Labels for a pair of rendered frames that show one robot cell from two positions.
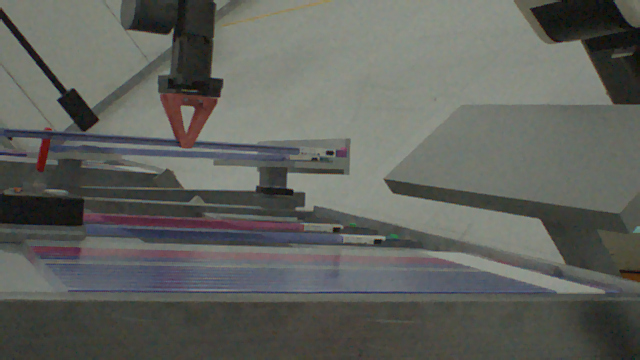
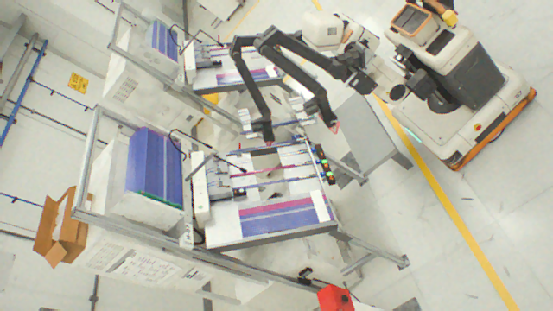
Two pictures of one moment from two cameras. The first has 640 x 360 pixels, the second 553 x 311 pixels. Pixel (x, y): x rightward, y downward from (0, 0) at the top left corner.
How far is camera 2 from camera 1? 1.82 m
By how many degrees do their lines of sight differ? 44
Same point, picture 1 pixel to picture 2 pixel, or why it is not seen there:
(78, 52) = not seen: outside the picture
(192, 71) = (268, 136)
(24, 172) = (238, 86)
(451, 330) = (296, 234)
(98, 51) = not seen: outside the picture
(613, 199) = (365, 168)
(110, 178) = (263, 82)
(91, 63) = not seen: outside the picture
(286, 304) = (270, 237)
